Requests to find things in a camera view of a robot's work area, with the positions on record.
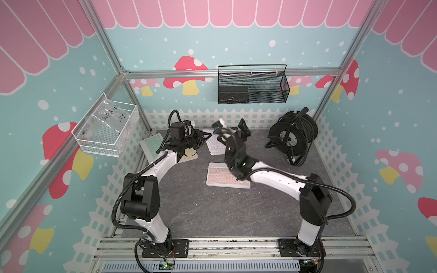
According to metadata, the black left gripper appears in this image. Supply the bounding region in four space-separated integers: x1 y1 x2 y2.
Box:
180 129 212 150

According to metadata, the white key keyboard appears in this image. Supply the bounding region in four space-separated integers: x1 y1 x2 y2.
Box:
206 134 225 156

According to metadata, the yellow key keyboard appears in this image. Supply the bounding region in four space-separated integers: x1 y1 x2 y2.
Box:
179 154 198 163

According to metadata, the green key keyboard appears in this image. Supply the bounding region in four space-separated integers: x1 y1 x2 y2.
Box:
140 133 163 163

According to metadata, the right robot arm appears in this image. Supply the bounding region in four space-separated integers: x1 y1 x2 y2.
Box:
212 119 356 257

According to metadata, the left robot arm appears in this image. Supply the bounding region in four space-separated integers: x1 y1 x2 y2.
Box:
111 120 212 257

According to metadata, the black box in basket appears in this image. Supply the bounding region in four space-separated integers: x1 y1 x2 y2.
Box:
218 86 249 104

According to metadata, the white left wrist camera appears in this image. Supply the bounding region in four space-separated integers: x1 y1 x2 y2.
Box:
211 118 226 131

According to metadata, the black mesh wall basket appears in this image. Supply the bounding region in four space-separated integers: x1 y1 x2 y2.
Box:
217 64 290 104

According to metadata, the black cable reel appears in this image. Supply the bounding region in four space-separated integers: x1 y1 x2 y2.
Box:
265 107 318 167

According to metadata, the clear wire wall basket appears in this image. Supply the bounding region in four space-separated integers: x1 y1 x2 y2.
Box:
72 93 140 158

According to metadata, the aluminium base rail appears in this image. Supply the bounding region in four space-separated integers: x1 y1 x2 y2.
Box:
89 236 383 273

